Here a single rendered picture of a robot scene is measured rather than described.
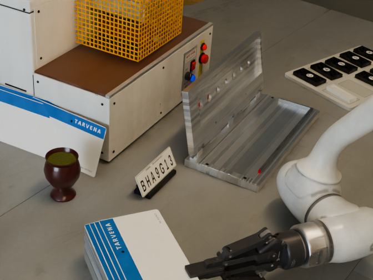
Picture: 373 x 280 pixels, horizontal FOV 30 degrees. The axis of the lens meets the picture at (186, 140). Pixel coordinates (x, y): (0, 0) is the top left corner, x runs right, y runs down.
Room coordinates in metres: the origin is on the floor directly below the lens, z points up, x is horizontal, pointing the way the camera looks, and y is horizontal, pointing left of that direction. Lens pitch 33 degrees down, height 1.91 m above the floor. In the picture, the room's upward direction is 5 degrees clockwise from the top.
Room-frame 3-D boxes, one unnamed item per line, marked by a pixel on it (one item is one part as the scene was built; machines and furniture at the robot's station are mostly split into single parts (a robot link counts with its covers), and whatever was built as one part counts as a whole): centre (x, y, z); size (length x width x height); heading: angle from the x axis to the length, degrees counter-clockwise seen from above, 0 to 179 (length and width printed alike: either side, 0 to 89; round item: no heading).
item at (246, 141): (1.62, -0.19, 0.92); 0.44 x 0.21 x 0.04; 154
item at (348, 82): (2.05, -0.53, 0.90); 0.40 x 0.27 x 0.01; 133
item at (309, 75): (1.99, -0.37, 0.92); 0.10 x 0.05 x 0.01; 43
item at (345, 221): (1.14, -0.36, 0.99); 0.16 x 0.13 x 0.11; 115
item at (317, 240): (1.09, -0.26, 0.99); 0.09 x 0.06 x 0.09; 25
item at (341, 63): (2.10, -0.49, 0.92); 0.10 x 0.05 x 0.01; 46
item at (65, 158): (1.30, 0.28, 0.96); 0.09 x 0.09 x 0.11
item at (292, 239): (1.05, -0.20, 0.99); 0.09 x 0.07 x 0.08; 115
